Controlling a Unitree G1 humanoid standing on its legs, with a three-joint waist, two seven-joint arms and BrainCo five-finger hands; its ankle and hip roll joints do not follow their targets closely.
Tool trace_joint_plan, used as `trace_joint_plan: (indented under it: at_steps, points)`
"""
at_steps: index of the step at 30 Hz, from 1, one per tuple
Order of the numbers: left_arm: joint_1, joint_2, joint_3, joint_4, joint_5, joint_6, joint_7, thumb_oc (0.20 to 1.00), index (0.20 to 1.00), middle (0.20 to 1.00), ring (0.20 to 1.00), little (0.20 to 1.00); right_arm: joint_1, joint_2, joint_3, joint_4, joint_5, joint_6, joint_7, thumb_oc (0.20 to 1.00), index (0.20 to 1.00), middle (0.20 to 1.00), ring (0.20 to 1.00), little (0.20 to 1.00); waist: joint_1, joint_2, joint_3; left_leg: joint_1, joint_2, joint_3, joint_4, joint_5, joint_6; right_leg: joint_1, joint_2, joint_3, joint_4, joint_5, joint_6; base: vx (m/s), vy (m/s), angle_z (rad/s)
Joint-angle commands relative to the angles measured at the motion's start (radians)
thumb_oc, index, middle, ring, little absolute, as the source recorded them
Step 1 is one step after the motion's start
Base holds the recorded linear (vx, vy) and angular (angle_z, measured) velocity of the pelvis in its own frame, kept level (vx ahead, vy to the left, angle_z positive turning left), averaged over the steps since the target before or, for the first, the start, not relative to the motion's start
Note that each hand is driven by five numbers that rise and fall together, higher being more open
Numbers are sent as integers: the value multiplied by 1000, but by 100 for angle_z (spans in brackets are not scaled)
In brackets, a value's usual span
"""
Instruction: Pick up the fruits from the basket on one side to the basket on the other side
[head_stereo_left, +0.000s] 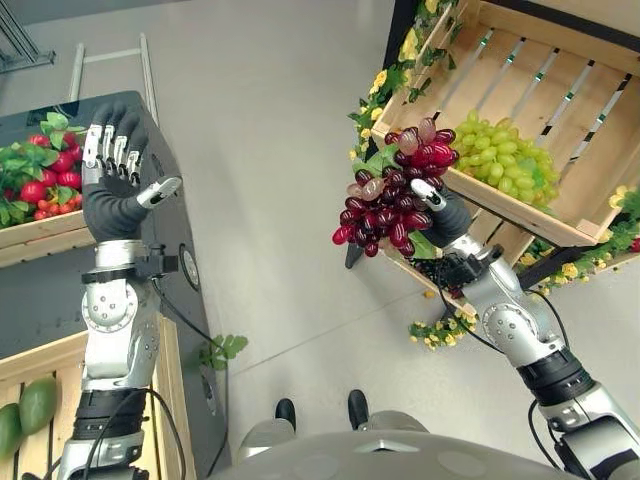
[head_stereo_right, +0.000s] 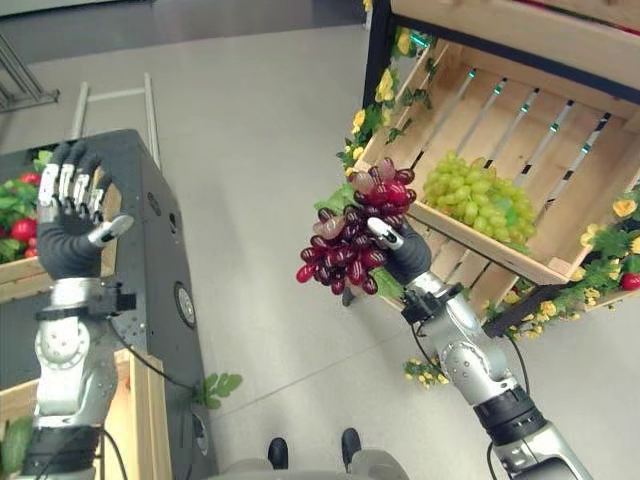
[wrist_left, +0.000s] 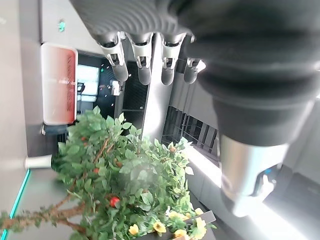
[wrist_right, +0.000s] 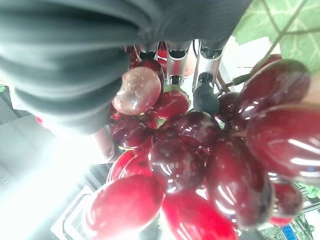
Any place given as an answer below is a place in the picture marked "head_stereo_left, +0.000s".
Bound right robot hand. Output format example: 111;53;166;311
409;178;473;250

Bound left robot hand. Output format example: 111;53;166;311
80;102;182;246

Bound red grape bunch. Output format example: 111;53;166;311
332;117;460;259

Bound black display stand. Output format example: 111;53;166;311
0;90;232;479

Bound wooden crate with tomatoes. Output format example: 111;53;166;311
0;208;99;269

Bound red tomatoes with leaves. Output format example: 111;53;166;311
0;112;87;229

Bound green grape bunch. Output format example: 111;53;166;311
450;109;560;206

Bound yellow flower garland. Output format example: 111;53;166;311
347;0;640;351

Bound black metal rack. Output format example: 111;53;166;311
0;0;57;75

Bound green leaf sprig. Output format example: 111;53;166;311
185;333;249;372

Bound wooden crate with mangoes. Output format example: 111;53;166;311
0;310;198;480

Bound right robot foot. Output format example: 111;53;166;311
347;389;370;431

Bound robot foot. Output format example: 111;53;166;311
274;397;297;424
347;389;370;431

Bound large green mango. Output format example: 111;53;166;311
18;377;59;449

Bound black shelf stand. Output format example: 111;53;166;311
344;0;640;291

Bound small green mango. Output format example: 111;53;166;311
0;402;24;461

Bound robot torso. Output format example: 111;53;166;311
207;410;569;480

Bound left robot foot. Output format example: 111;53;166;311
274;397;297;424

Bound grey metal frame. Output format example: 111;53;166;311
67;32;160;126

